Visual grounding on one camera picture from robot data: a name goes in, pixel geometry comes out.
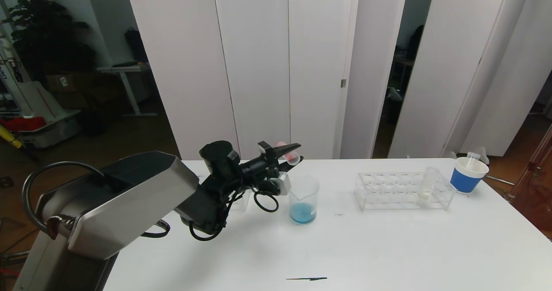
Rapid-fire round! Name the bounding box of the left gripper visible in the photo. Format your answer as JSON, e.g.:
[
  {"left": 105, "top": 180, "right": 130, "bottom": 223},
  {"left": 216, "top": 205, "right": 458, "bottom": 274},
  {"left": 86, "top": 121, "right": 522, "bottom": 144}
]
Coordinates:
[{"left": 241, "top": 141, "right": 304, "bottom": 175}]

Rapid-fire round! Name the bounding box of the clear glass beaker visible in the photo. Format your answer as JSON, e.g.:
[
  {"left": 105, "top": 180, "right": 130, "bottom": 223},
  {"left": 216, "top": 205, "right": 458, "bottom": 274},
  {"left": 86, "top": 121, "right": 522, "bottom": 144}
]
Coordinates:
[{"left": 288, "top": 175, "right": 320, "bottom": 225}]

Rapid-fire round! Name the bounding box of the clear acrylic tube rack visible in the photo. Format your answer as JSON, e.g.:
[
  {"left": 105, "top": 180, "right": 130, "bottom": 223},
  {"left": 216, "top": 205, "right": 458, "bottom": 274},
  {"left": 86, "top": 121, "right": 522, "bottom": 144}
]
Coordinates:
[
  {"left": 229, "top": 190, "right": 251, "bottom": 213},
  {"left": 354, "top": 172, "right": 457, "bottom": 211}
]

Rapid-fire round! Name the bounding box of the yellow pigment test tube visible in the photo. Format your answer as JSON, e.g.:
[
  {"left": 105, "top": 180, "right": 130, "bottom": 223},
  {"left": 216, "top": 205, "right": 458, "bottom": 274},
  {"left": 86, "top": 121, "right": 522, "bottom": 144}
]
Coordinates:
[{"left": 417, "top": 167, "right": 439, "bottom": 206}]

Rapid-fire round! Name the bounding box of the white folding partition screen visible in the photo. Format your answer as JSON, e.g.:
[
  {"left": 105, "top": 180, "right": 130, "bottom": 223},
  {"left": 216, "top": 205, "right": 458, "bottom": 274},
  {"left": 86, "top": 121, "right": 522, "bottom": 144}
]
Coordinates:
[
  {"left": 125, "top": 0, "right": 409, "bottom": 161},
  {"left": 387, "top": 0, "right": 552, "bottom": 159}
]

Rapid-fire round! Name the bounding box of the blue white paper cup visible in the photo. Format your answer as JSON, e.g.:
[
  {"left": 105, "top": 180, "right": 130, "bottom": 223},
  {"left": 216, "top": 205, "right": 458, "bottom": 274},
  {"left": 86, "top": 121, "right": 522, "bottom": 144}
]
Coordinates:
[{"left": 450, "top": 156, "right": 489, "bottom": 194}]

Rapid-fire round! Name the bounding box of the white standing desk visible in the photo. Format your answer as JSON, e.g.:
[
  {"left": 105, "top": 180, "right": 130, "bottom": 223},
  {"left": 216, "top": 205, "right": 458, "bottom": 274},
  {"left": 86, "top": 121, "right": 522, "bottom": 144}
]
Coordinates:
[{"left": 97, "top": 63, "right": 157, "bottom": 117}]

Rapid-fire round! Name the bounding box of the black bag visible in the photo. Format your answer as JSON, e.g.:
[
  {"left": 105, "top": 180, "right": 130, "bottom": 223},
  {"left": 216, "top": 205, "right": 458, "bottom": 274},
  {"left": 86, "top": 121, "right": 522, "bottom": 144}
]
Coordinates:
[{"left": 124, "top": 27, "right": 149, "bottom": 65}]

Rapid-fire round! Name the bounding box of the white floor object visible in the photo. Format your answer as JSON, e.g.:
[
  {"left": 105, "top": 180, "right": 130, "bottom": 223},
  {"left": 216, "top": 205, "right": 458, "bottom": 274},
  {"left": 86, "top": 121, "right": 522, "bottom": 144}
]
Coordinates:
[{"left": 448, "top": 148, "right": 490, "bottom": 166}]

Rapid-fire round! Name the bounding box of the brown cardboard box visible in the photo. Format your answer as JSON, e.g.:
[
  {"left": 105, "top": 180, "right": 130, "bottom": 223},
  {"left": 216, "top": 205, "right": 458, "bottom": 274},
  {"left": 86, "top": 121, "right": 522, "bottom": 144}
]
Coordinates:
[{"left": 46, "top": 72, "right": 88, "bottom": 96}]

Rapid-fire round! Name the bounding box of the grey crate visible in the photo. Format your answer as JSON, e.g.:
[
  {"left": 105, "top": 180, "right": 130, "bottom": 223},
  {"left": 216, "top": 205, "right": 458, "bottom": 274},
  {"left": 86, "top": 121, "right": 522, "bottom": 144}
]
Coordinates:
[{"left": 19, "top": 109, "right": 82, "bottom": 148}]

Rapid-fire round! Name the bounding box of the white board with red line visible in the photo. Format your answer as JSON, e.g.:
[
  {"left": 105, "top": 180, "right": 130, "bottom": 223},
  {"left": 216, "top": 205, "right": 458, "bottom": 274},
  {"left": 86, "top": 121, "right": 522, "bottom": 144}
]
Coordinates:
[{"left": 16, "top": 81, "right": 64, "bottom": 125}]

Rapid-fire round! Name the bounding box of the red box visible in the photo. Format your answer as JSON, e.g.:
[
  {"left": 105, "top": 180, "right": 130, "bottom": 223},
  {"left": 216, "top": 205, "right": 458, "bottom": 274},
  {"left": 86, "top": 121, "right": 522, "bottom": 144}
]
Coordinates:
[{"left": 0, "top": 117, "right": 45, "bottom": 132}]

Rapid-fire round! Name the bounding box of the dark green potted plant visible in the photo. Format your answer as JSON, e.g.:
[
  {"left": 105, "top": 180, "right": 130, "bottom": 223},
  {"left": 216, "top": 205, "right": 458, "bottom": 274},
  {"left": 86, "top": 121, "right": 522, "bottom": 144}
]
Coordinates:
[{"left": 0, "top": 0, "right": 98, "bottom": 86}]

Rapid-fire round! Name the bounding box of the yellow tool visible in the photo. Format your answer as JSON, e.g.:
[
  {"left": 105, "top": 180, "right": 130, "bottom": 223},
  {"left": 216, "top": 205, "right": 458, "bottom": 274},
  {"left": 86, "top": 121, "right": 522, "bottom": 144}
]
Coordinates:
[{"left": 0, "top": 123, "right": 23, "bottom": 149}]

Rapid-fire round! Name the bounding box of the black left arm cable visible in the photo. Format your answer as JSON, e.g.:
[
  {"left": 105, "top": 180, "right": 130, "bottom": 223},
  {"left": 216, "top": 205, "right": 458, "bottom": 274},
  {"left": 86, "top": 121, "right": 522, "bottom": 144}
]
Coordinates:
[{"left": 185, "top": 183, "right": 280, "bottom": 242}]

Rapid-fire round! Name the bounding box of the dark red strap loop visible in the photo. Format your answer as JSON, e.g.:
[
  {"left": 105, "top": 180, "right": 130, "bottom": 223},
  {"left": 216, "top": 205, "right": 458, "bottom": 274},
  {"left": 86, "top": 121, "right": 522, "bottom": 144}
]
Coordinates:
[{"left": 140, "top": 222, "right": 171, "bottom": 239}]

